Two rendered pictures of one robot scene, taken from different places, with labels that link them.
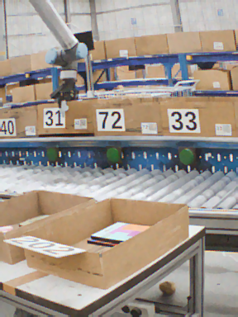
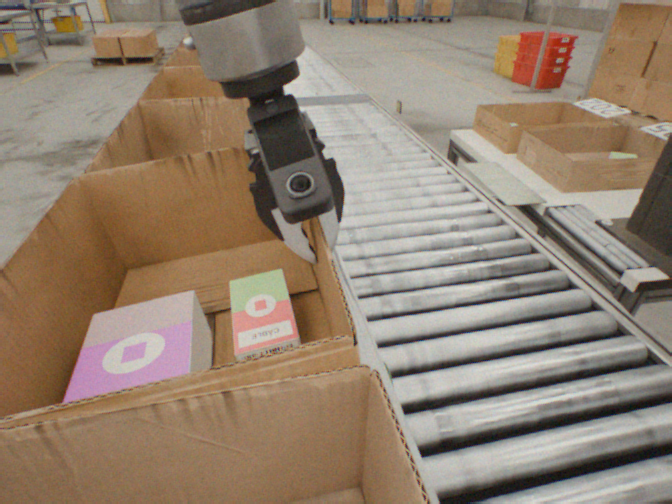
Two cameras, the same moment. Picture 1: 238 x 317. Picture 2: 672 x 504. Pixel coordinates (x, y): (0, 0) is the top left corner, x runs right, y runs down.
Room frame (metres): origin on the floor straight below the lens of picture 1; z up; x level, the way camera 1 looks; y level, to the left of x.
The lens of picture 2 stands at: (2.86, 0.53, 1.27)
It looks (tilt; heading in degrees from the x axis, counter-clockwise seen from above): 34 degrees down; 223
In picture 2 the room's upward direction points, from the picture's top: straight up
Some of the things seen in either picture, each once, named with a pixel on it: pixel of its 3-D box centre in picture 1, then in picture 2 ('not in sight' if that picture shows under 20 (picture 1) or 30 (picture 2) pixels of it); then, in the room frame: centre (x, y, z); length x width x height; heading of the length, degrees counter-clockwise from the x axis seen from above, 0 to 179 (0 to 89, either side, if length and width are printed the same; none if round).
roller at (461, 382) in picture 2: (30, 181); (510, 373); (2.35, 0.44, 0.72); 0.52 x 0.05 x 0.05; 145
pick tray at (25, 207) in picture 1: (25, 223); (598, 156); (1.41, 0.31, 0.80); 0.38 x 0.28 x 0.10; 139
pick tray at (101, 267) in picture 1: (107, 238); (537, 125); (1.22, 0.05, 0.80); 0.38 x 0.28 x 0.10; 141
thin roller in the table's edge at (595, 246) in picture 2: not in sight; (584, 237); (1.84, 0.41, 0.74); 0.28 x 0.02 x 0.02; 52
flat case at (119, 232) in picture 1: (131, 234); not in sight; (1.30, -0.02, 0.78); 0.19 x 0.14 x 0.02; 52
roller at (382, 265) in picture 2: (80, 185); (430, 261); (2.16, 0.17, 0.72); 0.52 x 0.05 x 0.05; 145
